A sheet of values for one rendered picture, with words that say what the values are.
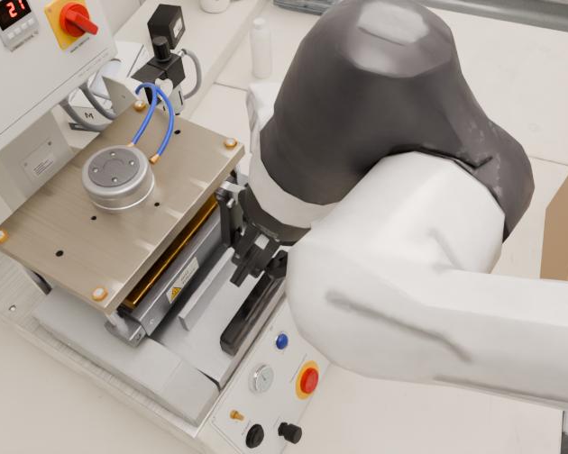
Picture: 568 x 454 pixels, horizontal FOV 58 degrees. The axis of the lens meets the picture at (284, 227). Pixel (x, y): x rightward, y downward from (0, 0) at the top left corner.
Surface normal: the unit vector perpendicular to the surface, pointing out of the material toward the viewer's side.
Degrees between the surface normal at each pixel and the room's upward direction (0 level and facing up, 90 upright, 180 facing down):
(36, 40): 90
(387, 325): 64
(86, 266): 0
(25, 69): 90
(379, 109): 90
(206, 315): 0
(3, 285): 0
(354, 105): 84
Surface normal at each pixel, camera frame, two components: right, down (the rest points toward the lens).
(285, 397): 0.78, 0.12
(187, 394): 0.55, -0.18
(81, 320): -0.02, -0.58
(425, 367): -0.35, 0.65
